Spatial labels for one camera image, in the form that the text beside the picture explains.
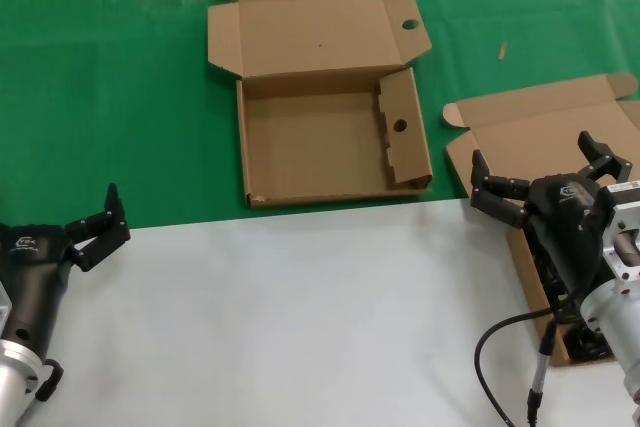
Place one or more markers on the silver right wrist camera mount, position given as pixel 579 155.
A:
pixel 622 217

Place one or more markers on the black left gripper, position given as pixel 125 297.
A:
pixel 30 287

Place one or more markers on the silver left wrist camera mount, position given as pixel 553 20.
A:
pixel 4 312

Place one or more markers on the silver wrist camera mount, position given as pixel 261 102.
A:
pixel 4 312
pixel 622 217

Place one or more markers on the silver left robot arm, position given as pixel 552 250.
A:
pixel 12 382

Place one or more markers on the small wood splinter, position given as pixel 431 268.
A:
pixel 502 51

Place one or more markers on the green table cloth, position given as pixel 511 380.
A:
pixel 100 97

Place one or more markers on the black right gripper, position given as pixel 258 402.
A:
pixel 565 227

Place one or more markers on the cardboard box with holed flap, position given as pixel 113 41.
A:
pixel 310 147

